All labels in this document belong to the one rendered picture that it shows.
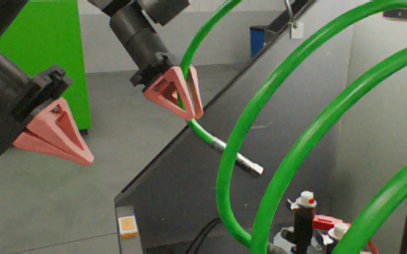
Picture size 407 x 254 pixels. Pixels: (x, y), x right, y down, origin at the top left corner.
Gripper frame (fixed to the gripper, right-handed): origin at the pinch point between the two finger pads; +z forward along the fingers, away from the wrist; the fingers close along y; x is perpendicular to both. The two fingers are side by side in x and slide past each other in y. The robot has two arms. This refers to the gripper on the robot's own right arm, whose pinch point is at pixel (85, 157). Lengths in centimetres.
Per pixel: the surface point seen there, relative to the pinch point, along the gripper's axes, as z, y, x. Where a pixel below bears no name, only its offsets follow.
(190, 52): 1.6, 14.5, 16.6
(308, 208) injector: 27.3, 12.1, 6.2
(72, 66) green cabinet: -40, -110, 310
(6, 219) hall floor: 6, -165, 167
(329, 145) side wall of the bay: 44, 19, 44
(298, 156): 10.7, 18.4, -11.7
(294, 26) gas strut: 15, 30, 40
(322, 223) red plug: 30.5, 12.0, 5.9
